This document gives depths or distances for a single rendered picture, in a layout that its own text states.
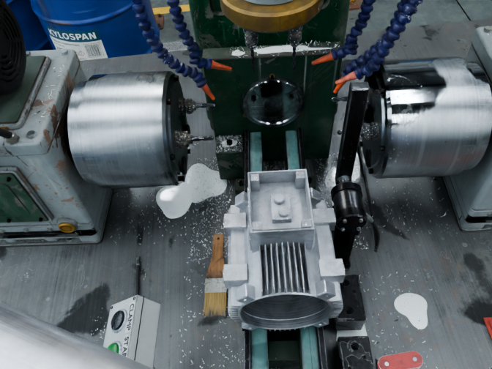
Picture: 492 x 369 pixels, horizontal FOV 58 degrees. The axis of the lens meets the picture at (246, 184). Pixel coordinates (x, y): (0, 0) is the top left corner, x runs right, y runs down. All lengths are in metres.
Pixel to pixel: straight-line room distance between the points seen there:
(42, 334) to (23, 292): 0.79
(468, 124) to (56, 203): 0.85
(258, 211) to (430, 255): 0.50
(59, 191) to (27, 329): 0.64
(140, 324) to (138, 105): 0.41
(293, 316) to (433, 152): 0.41
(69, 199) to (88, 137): 0.17
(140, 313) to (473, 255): 0.75
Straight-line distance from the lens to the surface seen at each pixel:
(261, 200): 0.75
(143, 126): 0.88
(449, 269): 1.11
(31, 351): 0.37
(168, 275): 1.06
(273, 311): 0.84
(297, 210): 0.74
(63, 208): 1.06
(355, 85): 0.75
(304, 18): 0.77
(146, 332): 0.73
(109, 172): 0.93
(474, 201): 1.09
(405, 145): 0.90
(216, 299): 1.01
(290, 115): 1.08
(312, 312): 0.83
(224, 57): 0.98
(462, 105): 0.92
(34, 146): 0.90
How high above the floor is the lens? 1.73
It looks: 53 degrees down
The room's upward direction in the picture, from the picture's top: 6 degrees counter-clockwise
